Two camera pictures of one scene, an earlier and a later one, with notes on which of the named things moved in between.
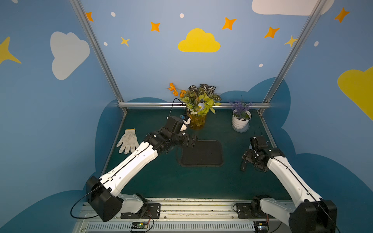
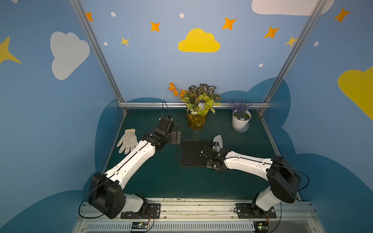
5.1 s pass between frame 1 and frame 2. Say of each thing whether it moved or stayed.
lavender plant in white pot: stayed
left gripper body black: moved
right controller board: stayed
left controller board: stayed
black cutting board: stayed
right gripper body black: moved
